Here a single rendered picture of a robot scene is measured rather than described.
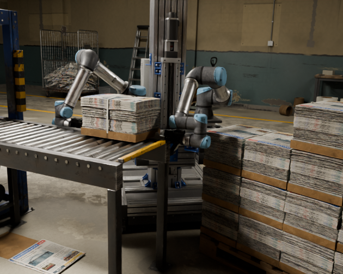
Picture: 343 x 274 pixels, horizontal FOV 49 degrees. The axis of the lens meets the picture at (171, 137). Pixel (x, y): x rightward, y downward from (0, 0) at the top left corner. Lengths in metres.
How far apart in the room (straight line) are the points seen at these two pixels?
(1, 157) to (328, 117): 1.67
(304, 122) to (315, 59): 6.78
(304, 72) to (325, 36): 0.83
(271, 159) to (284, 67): 6.78
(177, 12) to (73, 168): 1.53
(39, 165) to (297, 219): 1.35
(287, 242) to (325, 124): 0.68
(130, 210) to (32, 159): 0.98
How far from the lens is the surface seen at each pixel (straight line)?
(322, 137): 1.97
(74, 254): 2.62
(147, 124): 2.17
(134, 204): 2.76
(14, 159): 2.14
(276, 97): 8.90
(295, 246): 2.19
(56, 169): 1.95
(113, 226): 1.84
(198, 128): 2.14
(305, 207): 2.09
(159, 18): 2.89
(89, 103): 2.22
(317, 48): 8.75
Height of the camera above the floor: 1.32
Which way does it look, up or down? 13 degrees down
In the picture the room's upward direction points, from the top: 2 degrees clockwise
